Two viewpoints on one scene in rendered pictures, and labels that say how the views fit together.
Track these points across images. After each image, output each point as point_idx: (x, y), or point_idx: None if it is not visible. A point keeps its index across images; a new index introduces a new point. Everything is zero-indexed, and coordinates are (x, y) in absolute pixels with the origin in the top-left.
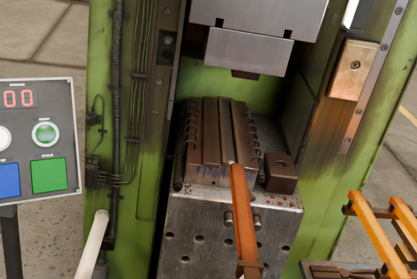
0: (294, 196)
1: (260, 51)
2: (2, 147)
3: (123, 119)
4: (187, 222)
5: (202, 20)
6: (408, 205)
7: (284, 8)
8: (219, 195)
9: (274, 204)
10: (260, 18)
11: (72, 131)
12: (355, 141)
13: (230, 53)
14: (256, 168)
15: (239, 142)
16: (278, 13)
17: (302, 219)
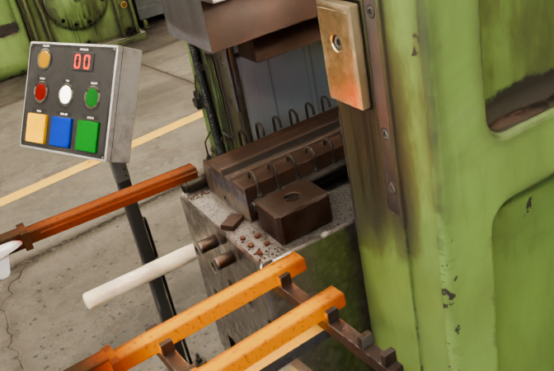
0: (282, 248)
1: (189, 17)
2: (67, 103)
3: (215, 105)
4: (199, 239)
5: None
6: (332, 307)
7: None
8: (213, 212)
9: (243, 244)
10: None
11: (109, 99)
12: (405, 193)
13: (176, 20)
14: (242, 188)
15: (285, 157)
16: None
17: (392, 328)
